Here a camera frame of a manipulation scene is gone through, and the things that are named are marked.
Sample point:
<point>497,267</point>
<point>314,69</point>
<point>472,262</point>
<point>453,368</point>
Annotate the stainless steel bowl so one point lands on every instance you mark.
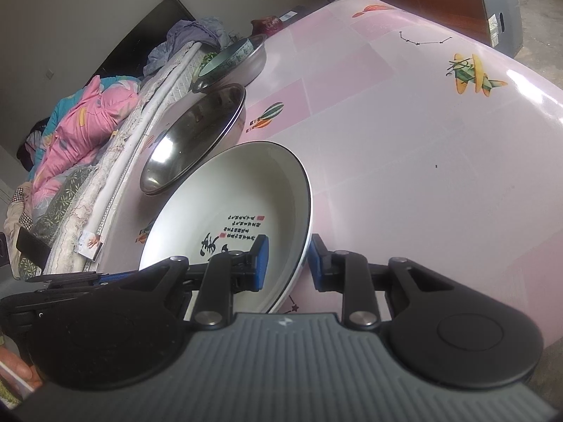
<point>250,68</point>

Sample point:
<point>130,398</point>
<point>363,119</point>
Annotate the pink and blue quilt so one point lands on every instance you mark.
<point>83,127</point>

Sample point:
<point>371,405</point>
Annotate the dark cloth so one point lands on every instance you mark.
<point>35,140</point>

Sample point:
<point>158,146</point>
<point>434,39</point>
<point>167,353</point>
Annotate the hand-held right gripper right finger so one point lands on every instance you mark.
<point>313,264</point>

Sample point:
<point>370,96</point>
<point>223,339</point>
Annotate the red cabbage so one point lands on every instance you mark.
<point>268,24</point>

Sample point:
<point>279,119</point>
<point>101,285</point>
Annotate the green ceramic bowl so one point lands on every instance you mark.
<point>224,59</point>

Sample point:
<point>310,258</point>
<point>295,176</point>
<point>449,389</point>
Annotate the green leaf print pillow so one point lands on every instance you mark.
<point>66,202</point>

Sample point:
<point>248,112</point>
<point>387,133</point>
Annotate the white mattress tag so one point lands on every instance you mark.
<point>91,246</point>

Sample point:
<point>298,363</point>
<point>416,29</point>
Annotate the blue-grey clothes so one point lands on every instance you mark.
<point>189,35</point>

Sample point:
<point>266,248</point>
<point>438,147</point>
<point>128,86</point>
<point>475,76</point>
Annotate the dark printed flat box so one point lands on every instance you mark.
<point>292,12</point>

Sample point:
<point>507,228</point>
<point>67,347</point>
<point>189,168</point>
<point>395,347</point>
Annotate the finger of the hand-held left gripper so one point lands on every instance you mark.
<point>112,277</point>

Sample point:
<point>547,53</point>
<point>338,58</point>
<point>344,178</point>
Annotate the black headboard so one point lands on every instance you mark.
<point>145,39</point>

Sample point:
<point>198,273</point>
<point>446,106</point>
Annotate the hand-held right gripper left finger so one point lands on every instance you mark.
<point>262,263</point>

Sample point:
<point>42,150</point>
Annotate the person's left hand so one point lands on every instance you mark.
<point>17,364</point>

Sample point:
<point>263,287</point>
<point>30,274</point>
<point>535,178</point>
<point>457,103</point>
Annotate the stainless steel plate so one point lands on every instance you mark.
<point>193,140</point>

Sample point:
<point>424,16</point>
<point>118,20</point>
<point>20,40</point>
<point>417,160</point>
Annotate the white calligraphy plate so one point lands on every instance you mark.
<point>246,184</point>

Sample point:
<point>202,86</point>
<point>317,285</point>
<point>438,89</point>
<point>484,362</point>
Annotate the large brown and grey box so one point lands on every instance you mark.
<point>440,0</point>

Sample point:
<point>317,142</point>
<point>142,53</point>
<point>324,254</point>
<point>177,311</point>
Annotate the pink printed tablecloth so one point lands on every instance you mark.
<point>396,140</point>

